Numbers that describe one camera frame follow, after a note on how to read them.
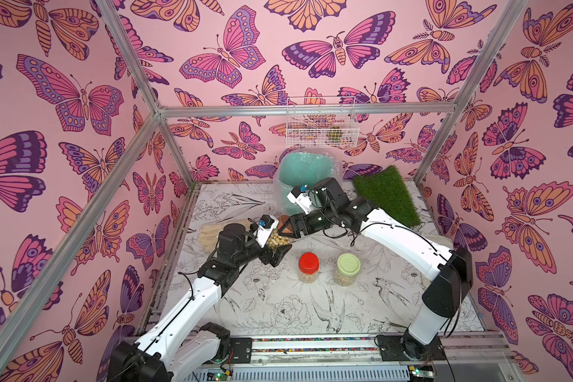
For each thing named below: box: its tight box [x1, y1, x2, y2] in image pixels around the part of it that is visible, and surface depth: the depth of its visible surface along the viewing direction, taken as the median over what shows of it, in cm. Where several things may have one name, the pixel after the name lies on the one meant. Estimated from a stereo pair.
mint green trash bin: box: [277, 151, 336, 216], surface depth 99 cm
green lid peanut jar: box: [336, 253, 361, 287], surface depth 81 cm
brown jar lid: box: [277, 214, 293, 233], surface depth 70 cm
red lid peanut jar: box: [298, 251, 320, 285], surface depth 83 cm
